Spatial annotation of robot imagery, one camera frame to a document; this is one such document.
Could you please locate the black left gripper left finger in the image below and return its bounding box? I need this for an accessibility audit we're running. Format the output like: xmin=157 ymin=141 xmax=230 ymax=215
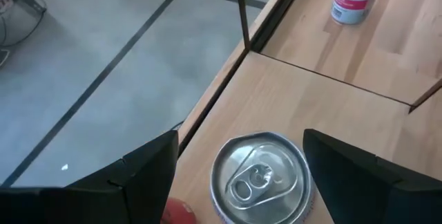
xmin=0 ymin=129 xmax=180 ymax=224

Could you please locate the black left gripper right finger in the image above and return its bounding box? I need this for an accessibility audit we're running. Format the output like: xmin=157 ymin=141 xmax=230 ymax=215
xmin=302 ymin=128 xmax=442 ymax=224

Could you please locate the red Coca-Cola can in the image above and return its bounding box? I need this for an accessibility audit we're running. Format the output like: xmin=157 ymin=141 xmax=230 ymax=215
xmin=160 ymin=197 xmax=198 ymax=224

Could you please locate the white Celsius Peach Vibe can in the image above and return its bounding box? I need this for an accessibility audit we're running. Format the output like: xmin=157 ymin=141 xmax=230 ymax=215
xmin=209 ymin=131 xmax=316 ymax=224

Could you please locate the pink sparkling water can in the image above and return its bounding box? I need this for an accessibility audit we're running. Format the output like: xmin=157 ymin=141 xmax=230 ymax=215
xmin=330 ymin=0 xmax=381 ymax=26

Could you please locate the wooden shelf with black frame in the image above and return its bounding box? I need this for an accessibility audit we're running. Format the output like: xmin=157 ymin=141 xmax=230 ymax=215
xmin=165 ymin=0 xmax=442 ymax=224

